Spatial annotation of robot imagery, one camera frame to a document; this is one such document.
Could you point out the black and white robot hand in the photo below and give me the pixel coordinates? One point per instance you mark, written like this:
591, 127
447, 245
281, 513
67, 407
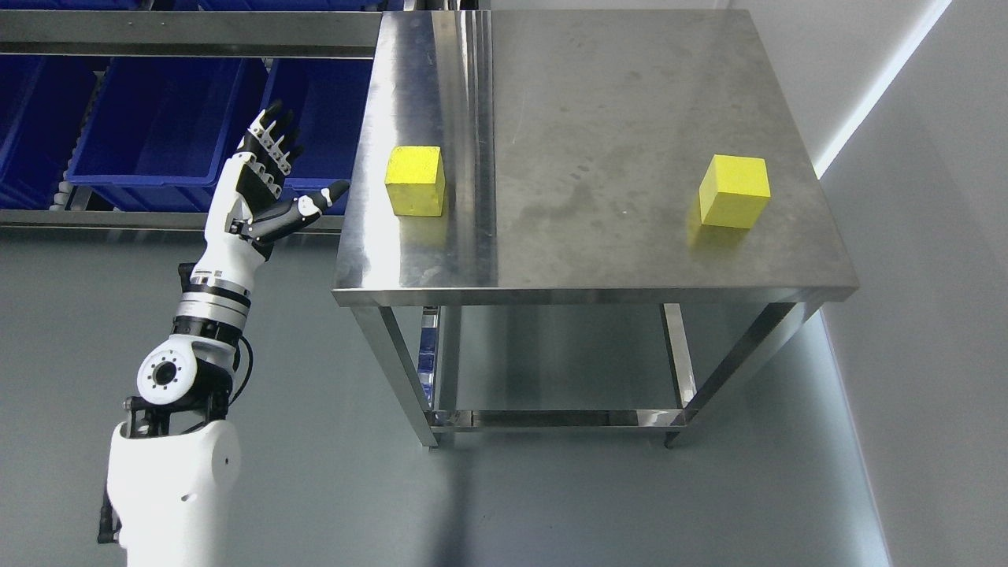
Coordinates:
248, 214

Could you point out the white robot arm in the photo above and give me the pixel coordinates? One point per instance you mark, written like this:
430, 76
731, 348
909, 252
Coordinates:
174, 462

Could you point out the blue plastic bin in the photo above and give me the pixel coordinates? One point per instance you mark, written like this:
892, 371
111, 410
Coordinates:
328, 101
161, 129
43, 100

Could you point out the yellow foam block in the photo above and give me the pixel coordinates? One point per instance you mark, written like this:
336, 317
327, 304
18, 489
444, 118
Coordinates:
415, 181
734, 191

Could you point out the steel shelf rack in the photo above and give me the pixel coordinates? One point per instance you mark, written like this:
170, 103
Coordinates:
174, 34

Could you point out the stainless steel table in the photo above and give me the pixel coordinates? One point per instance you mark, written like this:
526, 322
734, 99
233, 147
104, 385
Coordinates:
574, 143

